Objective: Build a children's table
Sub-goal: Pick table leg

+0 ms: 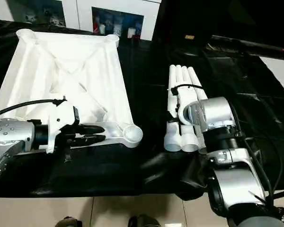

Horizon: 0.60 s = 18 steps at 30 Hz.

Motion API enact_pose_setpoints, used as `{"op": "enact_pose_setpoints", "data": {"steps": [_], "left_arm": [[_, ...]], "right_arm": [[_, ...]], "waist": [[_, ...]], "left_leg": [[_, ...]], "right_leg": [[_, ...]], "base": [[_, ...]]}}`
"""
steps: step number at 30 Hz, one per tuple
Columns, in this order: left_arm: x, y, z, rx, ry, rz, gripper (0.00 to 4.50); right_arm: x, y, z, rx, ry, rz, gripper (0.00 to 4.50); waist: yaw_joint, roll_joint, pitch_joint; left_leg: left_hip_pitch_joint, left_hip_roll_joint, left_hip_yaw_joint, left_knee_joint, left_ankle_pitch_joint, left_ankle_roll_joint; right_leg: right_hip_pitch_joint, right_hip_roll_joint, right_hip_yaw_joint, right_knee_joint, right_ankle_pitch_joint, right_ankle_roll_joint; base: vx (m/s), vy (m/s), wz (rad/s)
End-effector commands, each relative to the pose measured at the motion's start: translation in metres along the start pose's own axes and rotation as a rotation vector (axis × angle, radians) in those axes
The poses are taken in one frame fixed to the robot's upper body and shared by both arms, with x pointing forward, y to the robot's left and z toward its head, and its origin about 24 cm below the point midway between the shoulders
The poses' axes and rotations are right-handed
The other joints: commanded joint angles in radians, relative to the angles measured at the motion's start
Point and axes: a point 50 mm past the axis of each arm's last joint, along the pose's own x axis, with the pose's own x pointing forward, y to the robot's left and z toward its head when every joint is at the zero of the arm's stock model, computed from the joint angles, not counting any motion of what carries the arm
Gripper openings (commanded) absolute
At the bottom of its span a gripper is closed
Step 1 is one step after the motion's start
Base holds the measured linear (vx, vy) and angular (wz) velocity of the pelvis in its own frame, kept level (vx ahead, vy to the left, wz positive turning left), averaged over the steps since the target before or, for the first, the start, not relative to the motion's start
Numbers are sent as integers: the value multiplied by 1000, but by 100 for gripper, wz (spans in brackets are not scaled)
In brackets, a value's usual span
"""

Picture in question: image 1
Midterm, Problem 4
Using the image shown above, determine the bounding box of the white plastic table leg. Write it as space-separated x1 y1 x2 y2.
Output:
181 66 208 155
164 64 182 152
176 65 200 152
187 67 209 101

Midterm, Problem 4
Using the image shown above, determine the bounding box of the white plastic table top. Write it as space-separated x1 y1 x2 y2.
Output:
0 28 144 149

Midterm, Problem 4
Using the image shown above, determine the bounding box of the black work mat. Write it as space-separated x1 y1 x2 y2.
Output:
0 18 284 201

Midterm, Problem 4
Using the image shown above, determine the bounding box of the black right robot foot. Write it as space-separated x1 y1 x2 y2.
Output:
128 214 162 227

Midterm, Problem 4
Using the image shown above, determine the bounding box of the white patterned cup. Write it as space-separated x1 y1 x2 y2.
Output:
113 22 123 36

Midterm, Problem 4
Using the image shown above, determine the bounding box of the long black pole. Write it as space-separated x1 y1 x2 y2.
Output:
212 35 284 54

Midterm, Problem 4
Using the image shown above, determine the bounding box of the flat white board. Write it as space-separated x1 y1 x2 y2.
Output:
259 56 284 95

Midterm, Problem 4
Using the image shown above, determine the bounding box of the white sideboard cabinet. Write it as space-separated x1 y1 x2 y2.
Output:
0 0 161 41

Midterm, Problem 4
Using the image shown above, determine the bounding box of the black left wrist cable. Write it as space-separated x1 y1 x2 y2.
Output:
0 98 67 119

